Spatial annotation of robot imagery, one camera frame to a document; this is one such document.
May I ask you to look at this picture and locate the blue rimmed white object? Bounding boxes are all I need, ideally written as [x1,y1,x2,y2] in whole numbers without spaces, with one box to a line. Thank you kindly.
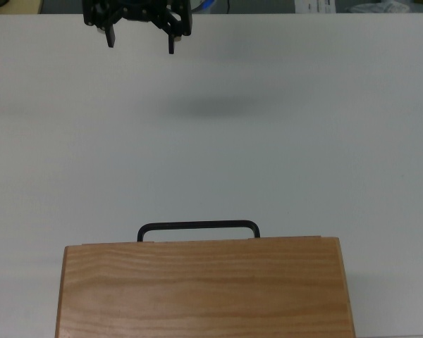
[191,0,216,12]

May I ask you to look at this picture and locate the wooden drawer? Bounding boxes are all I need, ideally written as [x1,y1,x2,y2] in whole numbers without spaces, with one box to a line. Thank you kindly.
[81,235,322,246]

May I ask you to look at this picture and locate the black metal drawer handle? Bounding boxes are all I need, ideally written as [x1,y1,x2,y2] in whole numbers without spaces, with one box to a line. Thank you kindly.
[137,220,262,244]

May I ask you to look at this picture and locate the white printed paper box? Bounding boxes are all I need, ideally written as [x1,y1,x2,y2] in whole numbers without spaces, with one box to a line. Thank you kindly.
[295,0,338,14]

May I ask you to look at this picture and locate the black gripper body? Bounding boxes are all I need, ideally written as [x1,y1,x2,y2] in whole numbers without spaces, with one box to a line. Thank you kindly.
[109,0,170,23]

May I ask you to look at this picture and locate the wooden cabinet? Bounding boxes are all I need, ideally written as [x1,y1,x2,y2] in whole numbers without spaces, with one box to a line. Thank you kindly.
[54,236,356,338]

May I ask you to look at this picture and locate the grey plastic bag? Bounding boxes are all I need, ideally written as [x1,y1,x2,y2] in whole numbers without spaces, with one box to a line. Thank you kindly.
[348,0,412,14]

